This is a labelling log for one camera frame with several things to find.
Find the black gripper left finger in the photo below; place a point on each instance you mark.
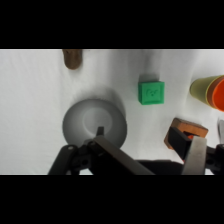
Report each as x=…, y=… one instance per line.
x=113, y=155

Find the grey bowl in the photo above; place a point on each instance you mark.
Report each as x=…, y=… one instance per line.
x=95, y=121

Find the yellow plastic cup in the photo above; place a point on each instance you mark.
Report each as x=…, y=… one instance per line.
x=200, y=88

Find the brown wooden block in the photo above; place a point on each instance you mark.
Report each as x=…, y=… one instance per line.
x=191, y=127

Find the brown toy deer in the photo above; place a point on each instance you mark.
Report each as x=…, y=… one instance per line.
x=72, y=59

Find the orange block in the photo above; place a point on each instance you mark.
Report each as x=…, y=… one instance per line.
x=189, y=136

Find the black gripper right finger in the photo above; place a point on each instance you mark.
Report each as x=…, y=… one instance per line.
x=195, y=156

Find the orange plastic cup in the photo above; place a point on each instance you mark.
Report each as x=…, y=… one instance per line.
x=218, y=95

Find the green cube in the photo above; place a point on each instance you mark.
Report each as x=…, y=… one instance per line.
x=151, y=93

